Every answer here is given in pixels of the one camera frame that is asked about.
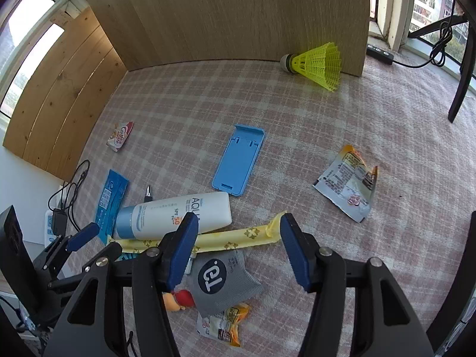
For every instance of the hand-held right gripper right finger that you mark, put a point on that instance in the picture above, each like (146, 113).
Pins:
(297, 253)

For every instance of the silver orange snack packet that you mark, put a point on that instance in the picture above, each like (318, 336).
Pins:
(346, 189)

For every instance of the pine plank panel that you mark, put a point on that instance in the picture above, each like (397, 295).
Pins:
(63, 93)

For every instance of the pink plaid cloth desktop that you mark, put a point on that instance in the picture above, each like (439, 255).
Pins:
(390, 137)

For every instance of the blue sachet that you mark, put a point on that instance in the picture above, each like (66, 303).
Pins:
(111, 197)

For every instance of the long yellow patterned sachet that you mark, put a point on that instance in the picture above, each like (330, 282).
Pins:
(230, 236)

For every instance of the black inline remote controller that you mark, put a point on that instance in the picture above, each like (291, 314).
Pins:
(379, 54)

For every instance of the white power strip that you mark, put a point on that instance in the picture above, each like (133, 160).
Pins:
(48, 232)

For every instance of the apartment buildings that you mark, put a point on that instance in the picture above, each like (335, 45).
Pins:
(424, 3)

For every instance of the teal packet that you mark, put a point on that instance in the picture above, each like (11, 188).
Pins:
(128, 256)

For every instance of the small red yellow toy figure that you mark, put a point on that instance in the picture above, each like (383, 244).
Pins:
(182, 299)

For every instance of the grey packet with black circle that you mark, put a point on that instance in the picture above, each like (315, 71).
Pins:
(230, 282)

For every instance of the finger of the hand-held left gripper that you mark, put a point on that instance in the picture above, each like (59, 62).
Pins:
(72, 280)
(85, 236)

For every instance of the light wooden board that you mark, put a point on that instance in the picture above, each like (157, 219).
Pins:
(223, 15)

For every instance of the yellow plastic shuttlecock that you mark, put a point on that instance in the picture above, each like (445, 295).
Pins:
(316, 63)

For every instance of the red white creamer packet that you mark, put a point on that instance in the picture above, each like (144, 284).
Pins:
(119, 137)

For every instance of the black tripod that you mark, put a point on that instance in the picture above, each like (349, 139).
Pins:
(459, 89)

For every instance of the black power adapter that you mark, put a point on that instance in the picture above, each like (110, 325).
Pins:
(59, 221)

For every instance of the blue folding phone stand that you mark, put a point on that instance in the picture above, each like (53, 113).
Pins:
(238, 163)

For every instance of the white framed window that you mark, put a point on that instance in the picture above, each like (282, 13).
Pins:
(22, 55)
(394, 7)

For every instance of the black pen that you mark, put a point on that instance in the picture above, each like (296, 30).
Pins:
(148, 195)

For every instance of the white blue sunscreen tube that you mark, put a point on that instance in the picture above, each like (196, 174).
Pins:
(156, 215)

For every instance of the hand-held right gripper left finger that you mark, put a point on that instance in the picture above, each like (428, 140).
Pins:
(182, 247)

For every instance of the small orange snack packet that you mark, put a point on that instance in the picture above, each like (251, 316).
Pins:
(227, 327)

